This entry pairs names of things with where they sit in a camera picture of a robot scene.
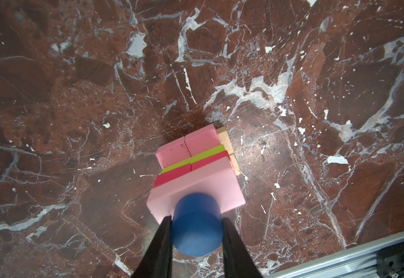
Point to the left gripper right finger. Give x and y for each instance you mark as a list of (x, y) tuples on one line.
[(237, 260)]

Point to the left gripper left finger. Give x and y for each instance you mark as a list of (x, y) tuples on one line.
[(157, 262)]

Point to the blue round disc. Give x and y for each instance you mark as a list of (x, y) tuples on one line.
[(196, 228)]

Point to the magenta cube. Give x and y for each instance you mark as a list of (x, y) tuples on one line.
[(207, 161), (172, 175)]

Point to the light pink long block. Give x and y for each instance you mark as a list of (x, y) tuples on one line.
[(217, 179)]

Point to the natural wood block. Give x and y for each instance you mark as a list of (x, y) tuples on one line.
[(225, 140), (235, 164)]

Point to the lime green block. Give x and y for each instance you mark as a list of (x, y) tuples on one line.
[(196, 158)]

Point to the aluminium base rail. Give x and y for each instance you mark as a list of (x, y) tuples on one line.
[(382, 258)]

